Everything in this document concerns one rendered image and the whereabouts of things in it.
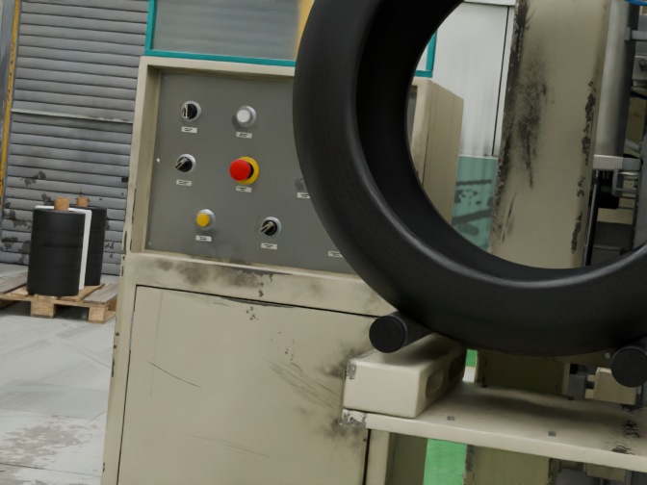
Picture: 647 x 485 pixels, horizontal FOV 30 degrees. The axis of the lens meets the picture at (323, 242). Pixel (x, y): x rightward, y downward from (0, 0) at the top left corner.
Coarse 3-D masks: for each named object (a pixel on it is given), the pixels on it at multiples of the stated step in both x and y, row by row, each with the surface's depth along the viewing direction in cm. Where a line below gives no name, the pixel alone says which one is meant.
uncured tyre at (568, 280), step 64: (320, 0) 144; (384, 0) 140; (448, 0) 165; (320, 64) 141; (384, 64) 167; (320, 128) 141; (384, 128) 168; (320, 192) 143; (384, 192) 168; (384, 256) 140; (448, 256) 166; (640, 256) 131; (448, 320) 140; (512, 320) 136; (576, 320) 134; (640, 320) 134
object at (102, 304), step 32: (32, 224) 788; (64, 224) 778; (96, 224) 859; (32, 256) 783; (64, 256) 780; (96, 256) 863; (0, 288) 794; (32, 288) 782; (64, 288) 782; (96, 288) 857; (96, 320) 777
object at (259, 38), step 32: (160, 0) 226; (192, 0) 224; (224, 0) 222; (256, 0) 221; (288, 0) 219; (160, 32) 226; (192, 32) 224; (224, 32) 223; (256, 32) 221; (288, 32) 219; (288, 64) 219
